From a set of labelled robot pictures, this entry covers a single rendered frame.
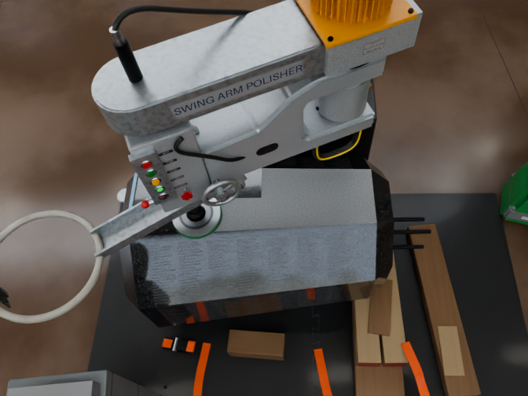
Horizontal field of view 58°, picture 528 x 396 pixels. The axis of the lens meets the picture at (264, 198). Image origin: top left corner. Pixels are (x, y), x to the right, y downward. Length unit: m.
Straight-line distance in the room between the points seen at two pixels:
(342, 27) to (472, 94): 2.41
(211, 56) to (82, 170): 2.27
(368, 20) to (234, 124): 0.54
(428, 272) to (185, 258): 1.42
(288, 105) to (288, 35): 0.23
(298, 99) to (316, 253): 0.79
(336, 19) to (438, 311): 1.83
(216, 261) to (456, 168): 1.83
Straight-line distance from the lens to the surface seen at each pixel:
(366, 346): 2.60
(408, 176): 3.25
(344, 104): 1.72
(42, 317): 2.05
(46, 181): 3.63
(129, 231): 2.06
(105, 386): 2.09
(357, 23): 1.45
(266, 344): 2.65
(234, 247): 2.09
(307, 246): 2.08
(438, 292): 2.87
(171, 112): 1.39
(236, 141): 1.61
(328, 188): 2.14
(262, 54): 1.40
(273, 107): 1.58
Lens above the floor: 2.73
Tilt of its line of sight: 61 degrees down
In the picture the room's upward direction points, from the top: 9 degrees counter-clockwise
